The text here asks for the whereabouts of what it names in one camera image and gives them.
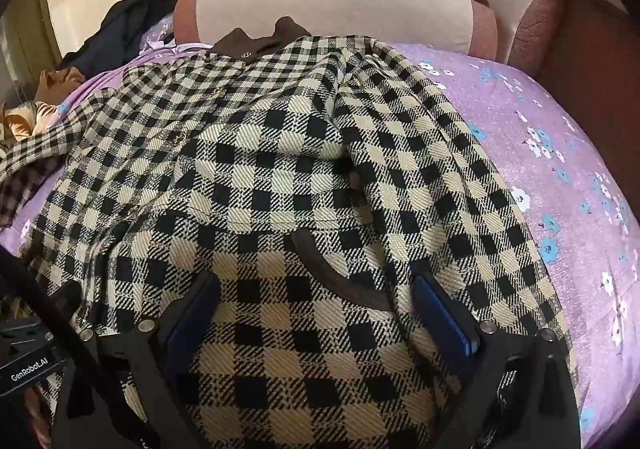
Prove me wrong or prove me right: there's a brown leather bed frame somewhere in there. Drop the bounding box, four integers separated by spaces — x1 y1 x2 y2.
507 0 640 180

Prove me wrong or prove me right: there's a black and cream checked coat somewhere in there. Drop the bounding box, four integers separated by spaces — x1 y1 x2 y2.
0 16 581 449

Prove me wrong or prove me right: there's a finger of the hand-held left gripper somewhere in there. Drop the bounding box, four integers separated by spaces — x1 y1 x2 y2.
50 280 85 330

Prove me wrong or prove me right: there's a dark jacket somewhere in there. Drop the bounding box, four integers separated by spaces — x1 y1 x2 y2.
62 0 186 80

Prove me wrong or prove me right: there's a thick black cable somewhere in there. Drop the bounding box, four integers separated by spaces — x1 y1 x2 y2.
0 246 146 449

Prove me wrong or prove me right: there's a purple floral bedsheet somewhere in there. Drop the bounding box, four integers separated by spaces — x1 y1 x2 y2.
0 11 640 449

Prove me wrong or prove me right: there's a golden brown cloth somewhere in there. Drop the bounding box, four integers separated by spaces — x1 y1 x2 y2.
0 68 87 146

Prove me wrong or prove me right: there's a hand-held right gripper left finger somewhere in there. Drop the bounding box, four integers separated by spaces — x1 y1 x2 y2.
52 273 222 449

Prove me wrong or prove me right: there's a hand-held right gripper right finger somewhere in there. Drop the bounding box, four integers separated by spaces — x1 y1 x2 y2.
411 273 583 449

